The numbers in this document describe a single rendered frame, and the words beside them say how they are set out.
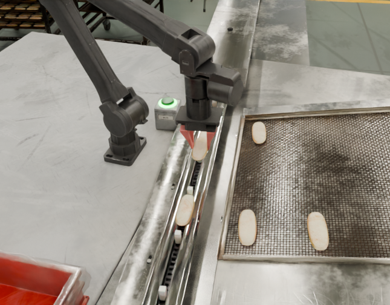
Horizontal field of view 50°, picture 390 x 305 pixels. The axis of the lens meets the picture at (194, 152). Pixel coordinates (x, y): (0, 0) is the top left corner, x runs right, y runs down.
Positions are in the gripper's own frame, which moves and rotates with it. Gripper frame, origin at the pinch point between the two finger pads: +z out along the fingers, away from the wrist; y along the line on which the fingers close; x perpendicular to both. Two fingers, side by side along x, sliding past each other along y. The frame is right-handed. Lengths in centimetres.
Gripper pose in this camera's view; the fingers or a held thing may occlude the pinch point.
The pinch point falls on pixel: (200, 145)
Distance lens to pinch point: 102.7
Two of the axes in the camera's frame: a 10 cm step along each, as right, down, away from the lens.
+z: 0.5, 7.9, 6.1
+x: 1.8, -6.1, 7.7
